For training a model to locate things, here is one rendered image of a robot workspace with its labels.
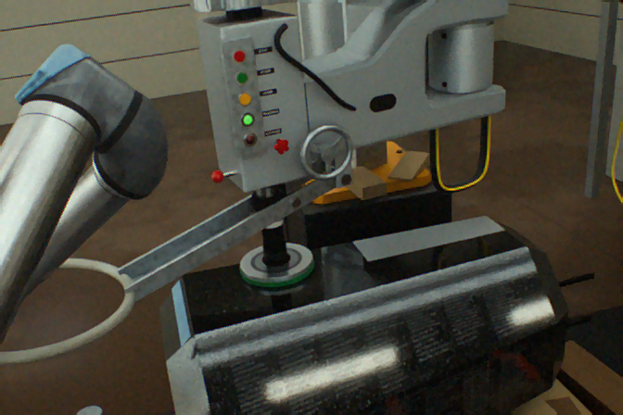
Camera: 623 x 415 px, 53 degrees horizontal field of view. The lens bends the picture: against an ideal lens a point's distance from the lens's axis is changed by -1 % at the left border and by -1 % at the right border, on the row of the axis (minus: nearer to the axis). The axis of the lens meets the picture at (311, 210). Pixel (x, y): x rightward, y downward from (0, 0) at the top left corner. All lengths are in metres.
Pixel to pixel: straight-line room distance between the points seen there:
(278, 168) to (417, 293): 0.51
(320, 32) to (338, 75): 0.72
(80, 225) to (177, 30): 6.61
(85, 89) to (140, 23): 6.67
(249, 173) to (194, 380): 0.53
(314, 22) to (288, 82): 0.81
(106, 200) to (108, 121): 0.17
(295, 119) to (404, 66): 0.35
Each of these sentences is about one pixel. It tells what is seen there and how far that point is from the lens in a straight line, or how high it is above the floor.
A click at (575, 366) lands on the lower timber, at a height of 0.09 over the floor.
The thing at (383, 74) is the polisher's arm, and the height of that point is 1.33.
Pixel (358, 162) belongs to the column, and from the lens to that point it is 2.51.
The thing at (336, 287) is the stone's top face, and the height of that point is 0.80.
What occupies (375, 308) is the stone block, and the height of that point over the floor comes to 0.76.
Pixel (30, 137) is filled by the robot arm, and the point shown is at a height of 1.50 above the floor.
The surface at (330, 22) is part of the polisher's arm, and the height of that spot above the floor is 1.39.
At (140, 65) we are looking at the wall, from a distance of 7.69.
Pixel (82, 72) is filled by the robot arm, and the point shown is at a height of 1.55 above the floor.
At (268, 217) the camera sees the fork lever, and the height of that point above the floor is 1.00.
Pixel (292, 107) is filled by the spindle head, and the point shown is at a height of 1.30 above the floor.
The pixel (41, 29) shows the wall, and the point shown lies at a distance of 7.62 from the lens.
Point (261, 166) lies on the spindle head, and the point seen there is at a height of 1.17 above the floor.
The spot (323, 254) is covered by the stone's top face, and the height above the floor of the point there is 0.80.
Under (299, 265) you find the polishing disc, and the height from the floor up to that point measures 0.83.
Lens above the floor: 1.72
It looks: 25 degrees down
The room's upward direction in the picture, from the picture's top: 6 degrees counter-clockwise
